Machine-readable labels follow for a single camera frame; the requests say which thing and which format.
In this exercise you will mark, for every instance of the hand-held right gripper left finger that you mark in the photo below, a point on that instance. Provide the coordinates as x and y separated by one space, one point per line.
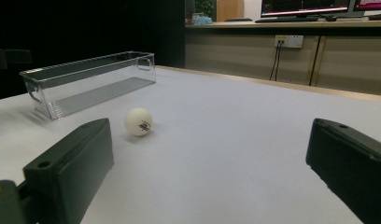
70 161

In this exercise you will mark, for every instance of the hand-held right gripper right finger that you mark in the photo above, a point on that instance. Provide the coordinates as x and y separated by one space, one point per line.
353 161

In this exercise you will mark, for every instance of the clear plastic storage box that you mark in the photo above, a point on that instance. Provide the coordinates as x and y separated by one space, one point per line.
86 96

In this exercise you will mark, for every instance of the white ping pong ball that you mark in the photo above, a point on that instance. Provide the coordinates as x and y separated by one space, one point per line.
138 122

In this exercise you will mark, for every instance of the white table mat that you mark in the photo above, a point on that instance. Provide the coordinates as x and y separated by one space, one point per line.
226 140

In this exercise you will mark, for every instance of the black curtain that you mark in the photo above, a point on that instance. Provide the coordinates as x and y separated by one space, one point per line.
86 28

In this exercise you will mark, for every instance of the black keyboard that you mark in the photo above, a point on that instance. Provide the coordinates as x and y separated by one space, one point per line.
286 19

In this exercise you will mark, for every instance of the computer monitor with pink screen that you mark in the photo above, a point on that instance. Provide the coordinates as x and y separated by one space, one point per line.
370 4

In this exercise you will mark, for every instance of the beige wooden counter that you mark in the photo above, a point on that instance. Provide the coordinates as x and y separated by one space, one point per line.
235 49

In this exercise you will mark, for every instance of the wide computer monitor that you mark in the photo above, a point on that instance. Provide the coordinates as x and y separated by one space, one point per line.
303 6

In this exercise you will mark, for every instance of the dark mouse pad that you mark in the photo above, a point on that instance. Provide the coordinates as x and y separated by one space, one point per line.
238 19

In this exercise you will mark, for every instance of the crumpled blue bag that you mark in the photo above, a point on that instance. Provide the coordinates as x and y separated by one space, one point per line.
202 20

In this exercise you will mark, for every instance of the brown wooden door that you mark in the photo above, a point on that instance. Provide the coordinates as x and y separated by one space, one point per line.
229 9

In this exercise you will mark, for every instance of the green potted plant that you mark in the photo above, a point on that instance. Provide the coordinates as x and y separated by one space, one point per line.
204 6

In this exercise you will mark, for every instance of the white wall socket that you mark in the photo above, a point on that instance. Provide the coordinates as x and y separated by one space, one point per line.
293 41

